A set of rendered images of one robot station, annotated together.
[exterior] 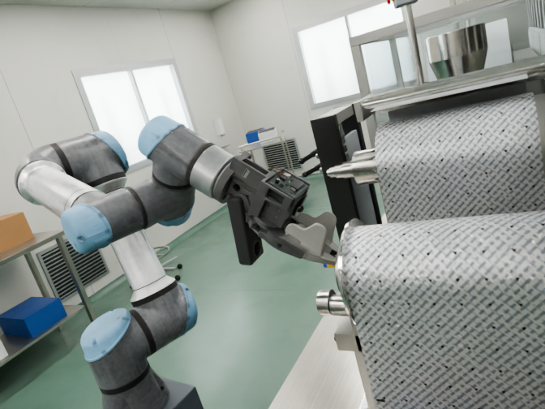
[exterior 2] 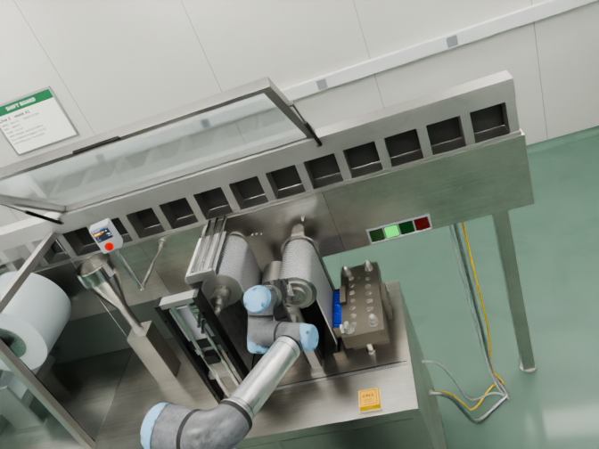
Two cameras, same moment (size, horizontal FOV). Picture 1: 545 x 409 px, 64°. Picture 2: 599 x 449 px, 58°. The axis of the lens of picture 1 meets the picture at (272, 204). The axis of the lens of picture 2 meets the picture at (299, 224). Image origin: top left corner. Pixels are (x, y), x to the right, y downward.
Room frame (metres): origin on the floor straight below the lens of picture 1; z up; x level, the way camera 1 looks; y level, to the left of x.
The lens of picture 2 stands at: (0.86, 1.41, 2.41)
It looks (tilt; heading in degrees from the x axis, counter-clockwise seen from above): 31 degrees down; 254
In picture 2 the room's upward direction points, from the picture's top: 23 degrees counter-clockwise
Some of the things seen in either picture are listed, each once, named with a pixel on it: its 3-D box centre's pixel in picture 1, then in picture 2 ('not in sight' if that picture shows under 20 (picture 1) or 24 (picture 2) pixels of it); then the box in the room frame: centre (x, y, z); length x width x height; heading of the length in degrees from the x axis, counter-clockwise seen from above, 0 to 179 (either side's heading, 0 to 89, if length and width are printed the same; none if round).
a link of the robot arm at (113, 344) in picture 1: (115, 345); not in sight; (0.90, 0.43, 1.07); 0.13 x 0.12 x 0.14; 127
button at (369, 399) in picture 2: not in sight; (369, 399); (0.54, 0.19, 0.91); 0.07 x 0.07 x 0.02; 59
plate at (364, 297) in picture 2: not in sight; (362, 302); (0.32, -0.14, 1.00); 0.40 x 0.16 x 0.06; 59
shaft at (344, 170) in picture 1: (342, 170); (217, 307); (0.81, -0.15, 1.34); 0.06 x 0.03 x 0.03; 59
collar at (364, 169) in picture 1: (372, 165); (221, 296); (0.78, -0.20, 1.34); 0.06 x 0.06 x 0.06; 59
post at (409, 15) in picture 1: (415, 50); (127, 268); (1.01, -0.40, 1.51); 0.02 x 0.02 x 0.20
